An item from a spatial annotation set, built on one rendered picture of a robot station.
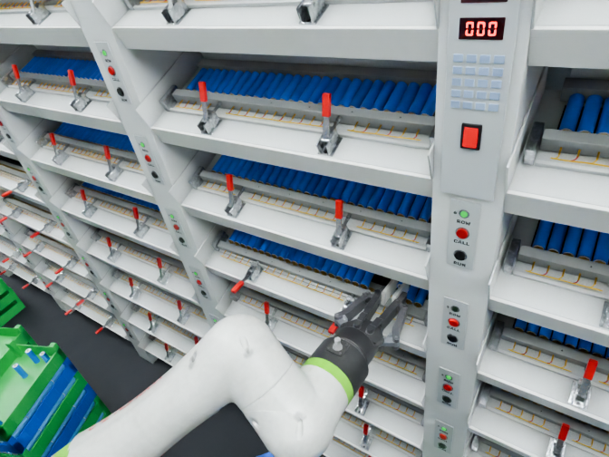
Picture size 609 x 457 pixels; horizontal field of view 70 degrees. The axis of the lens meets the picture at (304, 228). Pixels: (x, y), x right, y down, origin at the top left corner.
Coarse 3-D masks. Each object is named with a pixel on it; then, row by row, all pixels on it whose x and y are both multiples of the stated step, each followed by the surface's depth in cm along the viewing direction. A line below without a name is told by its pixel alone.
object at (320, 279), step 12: (240, 252) 110; (252, 252) 109; (264, 264) 107; (276, 264) 104; (288, 264) 103; (276, 276) 104; (300, 276) 101; (312, 276) 99; (324, 276) 98; (312, 288) 99; (324, 288) 98; (336, 288) 96; (348, 288) 95; (360, 288) 94; (408, 312) 87; (420, 312) 86; (408, 324) 87
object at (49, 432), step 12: (84, 384) 161; (72, 396) 155; (60, 408) 149; (60, 420) 149; (48, 432) 145; (36, 444) 140; (48, 444) 145; (0, 456) 140; (12, 456) 138; (24, 456) 136; (36, 456) 140
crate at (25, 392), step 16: (16, 352) 153; (48, 352) 152; (0, 368) 149; (32, 368) 150; (48, 368) 145; (0, 384) 147; (16, 384) 146; (32, 384) 138; (0, 400) 142; (16, 400) 141; (32, 400) 138; (0, 416) 137; (16, 416) 133; (0, 432) 128
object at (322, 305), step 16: (208, 240) 114; (224, 240) 116; (208, 256) 115; (224, 256) 114; (224, 272) 111; (240, 272) 110; (272, 272) 106; (320, 272) 102; (256, 288) 108; (272, 288) 104; (288, 288) 102; (304, 288) 101; (320, 288) 100; (368, 288) 96; (304, 304) 99; (320, 304) 98; (336, 304) 96; (384, 336) 89; (400, 336) 88; (416, 336) 87; (416, 352) 87
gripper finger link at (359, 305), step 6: (366, 294) 85; (360, 300) 84; (348, 306) 82; (354, 306) 82; (360, 306) 84; (342, 312) 81; (348, 312) 81; (354, 312) 83; (360, 312) 84; (336, 318) 80; (348, 318) 82; (336, 324) 81
